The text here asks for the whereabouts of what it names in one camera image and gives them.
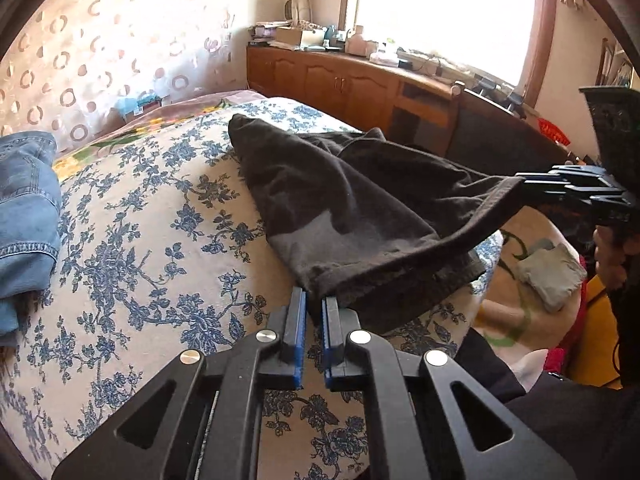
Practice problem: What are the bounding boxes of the grey folded cloth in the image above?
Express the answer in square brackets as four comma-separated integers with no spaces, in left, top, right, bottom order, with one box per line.
[512,240,588,314]

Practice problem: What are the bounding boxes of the blue floral bedspread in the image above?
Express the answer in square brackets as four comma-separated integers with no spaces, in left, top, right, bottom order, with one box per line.
[0,97,503,480]

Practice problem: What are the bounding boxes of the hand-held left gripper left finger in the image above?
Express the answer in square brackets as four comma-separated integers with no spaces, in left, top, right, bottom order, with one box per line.
[52,287,307,480]

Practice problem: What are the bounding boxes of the wooden sideboard cabinet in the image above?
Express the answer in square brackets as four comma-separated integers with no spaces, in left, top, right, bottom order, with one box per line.
[246,42,466,147]

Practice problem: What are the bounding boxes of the black pants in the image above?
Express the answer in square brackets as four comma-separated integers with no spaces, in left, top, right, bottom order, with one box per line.
[227,112,526,336]

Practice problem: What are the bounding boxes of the pink yellow flowered blanket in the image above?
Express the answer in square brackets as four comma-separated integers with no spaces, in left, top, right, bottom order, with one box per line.
[52,89,271,181]

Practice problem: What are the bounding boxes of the blue jeans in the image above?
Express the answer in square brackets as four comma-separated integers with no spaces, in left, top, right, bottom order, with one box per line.
[0,130,63,348]

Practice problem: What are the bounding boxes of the red cloth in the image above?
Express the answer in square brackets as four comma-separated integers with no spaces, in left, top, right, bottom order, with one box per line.
[542,255,588,375]

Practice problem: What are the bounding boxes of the person's black clothing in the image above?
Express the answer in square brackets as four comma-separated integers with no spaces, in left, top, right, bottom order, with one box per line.
[452,330,640,480]

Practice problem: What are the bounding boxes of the circle-patterned sheer curtain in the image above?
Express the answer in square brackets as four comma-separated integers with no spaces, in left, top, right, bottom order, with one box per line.
[0,0,251,142]

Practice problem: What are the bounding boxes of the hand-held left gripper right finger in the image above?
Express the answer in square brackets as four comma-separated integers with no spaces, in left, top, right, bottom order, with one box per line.
[320,296,578,480]

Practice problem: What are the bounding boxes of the white plastic jug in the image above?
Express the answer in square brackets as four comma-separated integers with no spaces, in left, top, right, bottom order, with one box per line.
[345,25,379,57]

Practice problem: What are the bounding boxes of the stack of papers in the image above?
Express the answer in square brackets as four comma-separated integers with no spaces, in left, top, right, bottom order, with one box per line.
[251,20,294,44]

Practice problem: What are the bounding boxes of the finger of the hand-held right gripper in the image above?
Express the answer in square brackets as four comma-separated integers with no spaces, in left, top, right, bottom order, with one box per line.
[515,172,633,212]
[549,162,609,178]

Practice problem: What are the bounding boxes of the yellow bag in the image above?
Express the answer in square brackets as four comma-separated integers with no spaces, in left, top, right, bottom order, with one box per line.
[565,277,626,390]

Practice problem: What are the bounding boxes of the red basket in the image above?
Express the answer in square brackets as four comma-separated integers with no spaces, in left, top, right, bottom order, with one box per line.
[536,117,572,146]

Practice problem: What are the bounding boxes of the cardboard box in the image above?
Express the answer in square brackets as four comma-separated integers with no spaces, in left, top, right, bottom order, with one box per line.
[275,27,326,52]

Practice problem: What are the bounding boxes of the black chair back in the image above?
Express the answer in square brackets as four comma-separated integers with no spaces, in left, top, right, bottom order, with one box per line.
[444,87,571,173]

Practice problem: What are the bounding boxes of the person's right hand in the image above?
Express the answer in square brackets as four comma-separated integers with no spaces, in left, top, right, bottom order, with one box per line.
[590,225,632,292]

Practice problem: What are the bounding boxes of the window with wooden frame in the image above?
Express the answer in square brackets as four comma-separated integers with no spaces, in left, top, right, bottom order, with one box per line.
[340,0,558,107]

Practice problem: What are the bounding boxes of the teal packet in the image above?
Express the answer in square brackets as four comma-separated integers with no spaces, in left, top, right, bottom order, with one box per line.
[116,91,162,120]

